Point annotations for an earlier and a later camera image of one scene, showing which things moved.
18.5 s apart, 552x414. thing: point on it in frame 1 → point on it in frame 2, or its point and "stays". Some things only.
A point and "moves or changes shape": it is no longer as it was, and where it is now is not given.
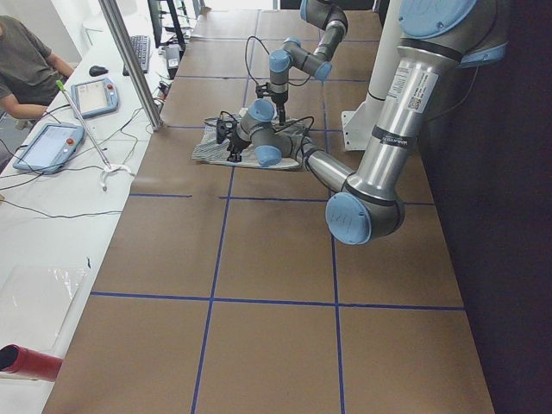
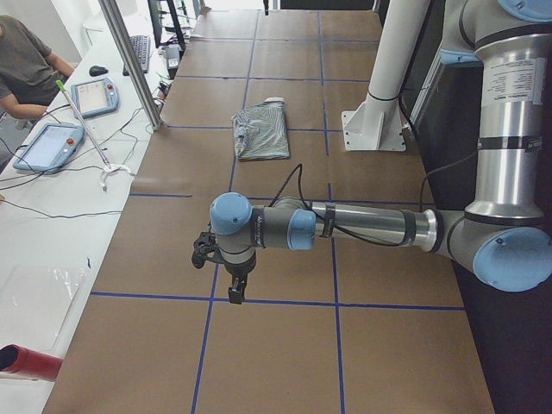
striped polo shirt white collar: (297, 129) moves or changes shape
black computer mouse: (97, 71) stays
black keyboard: (141, 44) stays
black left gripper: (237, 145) → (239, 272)
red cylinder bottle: (27, 364) stays
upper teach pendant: (94, 97) stays
